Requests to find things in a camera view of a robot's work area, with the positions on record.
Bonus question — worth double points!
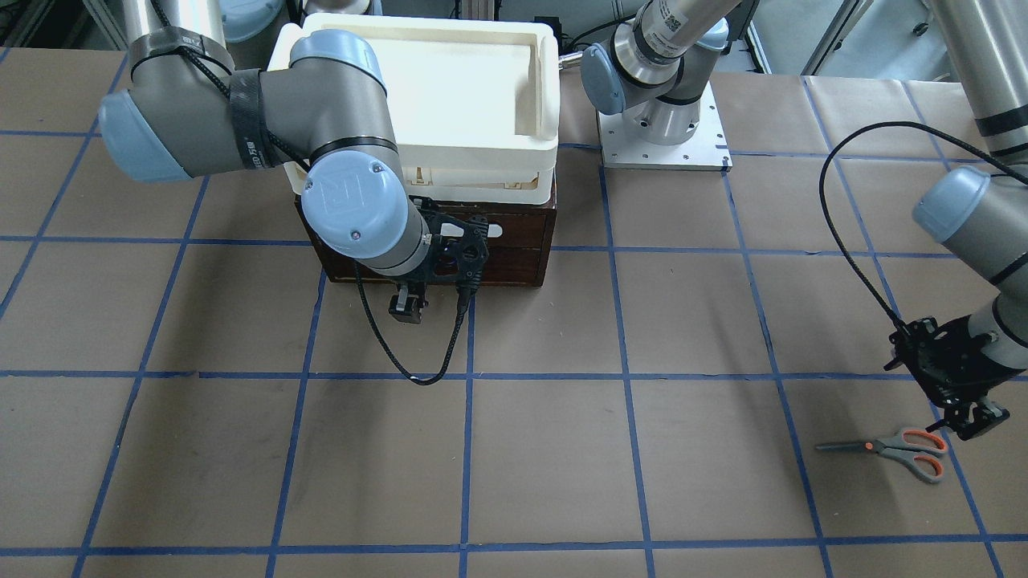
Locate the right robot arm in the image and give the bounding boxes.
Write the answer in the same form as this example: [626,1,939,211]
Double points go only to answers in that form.
[98,1,430,324]

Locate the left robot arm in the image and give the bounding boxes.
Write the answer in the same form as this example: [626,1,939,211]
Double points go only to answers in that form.
[594,72,981,444]

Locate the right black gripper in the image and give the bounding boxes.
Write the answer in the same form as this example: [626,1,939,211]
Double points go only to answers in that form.
[389,241,451,324]

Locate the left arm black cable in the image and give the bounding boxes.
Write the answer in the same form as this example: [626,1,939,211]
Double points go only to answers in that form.
[819,121,1028,334]

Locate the orange grey scissors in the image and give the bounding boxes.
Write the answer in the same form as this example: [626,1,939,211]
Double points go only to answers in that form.
[815,428,948,484]

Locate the dark wooden drawer cabinet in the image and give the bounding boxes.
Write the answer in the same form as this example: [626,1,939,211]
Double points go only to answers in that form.
[294,193,558,288]

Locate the white foam tray box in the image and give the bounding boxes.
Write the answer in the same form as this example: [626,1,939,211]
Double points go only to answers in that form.
[268,14,561,206]

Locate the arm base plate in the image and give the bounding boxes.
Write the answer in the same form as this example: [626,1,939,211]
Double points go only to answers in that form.
[596,83,733,172]

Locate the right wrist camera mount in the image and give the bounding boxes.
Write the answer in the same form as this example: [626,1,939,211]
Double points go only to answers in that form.
[414,197,489,314]

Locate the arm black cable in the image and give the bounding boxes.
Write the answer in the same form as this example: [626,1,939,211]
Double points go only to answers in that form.
[819,121,1028,334]
[153,0,483,387]

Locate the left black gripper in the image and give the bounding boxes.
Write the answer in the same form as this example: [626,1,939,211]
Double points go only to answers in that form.
[908,317,1009,440]

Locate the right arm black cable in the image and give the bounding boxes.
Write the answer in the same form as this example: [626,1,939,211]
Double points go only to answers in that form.
[153,0,483,387]

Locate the wooden drawer with white handle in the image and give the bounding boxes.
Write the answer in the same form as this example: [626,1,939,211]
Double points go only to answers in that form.
[486,211,556,253]

